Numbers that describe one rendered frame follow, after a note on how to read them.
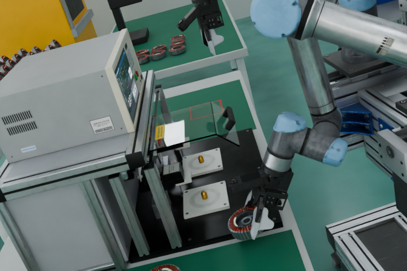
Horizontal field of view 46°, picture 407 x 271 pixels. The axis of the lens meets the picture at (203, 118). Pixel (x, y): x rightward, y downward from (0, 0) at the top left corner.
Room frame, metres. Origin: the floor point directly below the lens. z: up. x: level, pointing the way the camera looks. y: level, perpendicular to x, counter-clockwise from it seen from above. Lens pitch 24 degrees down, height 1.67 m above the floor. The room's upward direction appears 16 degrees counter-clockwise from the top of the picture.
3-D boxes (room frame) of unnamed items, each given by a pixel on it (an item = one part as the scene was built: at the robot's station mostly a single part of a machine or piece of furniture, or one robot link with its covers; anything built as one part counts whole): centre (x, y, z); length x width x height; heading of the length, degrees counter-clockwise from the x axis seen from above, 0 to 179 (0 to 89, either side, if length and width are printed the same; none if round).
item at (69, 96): (1.51, 0.38, 1.22); 0.44 x 0.39 x 0.20; 176
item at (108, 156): (1.49, 0.38, 1.09); 0.68 x 0.44 x 0.05; 176
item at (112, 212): (1.49, 0.31, 0.92); 0.66 x 0.01 x 0.30; 176
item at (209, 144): (1.47, 0.07, 0.76); 0.64 x 0.47 x 0.02; 176
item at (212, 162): (1.59, 0.05, 0.78); 0.15 x 0.15 x 0.01; 86
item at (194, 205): (1.35, 0.07, 0.78); 0.15 x 0.15 x 0.01; 86
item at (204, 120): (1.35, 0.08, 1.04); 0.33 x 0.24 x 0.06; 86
